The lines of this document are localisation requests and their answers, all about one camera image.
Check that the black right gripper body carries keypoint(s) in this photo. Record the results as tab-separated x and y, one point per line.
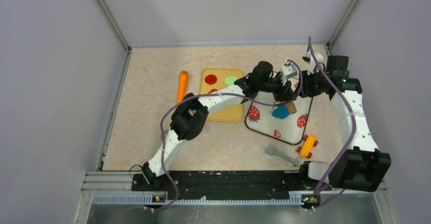
312	85

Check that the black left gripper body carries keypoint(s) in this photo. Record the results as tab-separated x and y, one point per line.
273	85

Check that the blue play dough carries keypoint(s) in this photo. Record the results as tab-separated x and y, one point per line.
280	112

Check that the wooden roller tool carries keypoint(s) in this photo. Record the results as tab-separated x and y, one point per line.
291	107

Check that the white strawberry enamel tray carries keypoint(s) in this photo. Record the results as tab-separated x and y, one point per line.
289	130

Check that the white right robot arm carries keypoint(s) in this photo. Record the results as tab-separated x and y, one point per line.
360	165

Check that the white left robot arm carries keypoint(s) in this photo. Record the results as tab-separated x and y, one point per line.
189	116

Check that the green dough disc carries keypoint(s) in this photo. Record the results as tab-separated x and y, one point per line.
230	80

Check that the dark red dough disc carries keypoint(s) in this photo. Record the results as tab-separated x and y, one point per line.
213	90

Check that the grey toy bolt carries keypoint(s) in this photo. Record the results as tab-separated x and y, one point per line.
271	150

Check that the yellow toy brick car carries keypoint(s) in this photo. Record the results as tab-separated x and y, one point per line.
305	150

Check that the orange toy rolling pin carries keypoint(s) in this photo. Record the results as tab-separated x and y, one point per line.
183	81

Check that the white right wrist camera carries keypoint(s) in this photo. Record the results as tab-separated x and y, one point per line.
313	59

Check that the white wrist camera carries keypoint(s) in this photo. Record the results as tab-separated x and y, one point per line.
313	59
288	71

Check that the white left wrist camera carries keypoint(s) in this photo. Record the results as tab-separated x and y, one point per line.
288	71

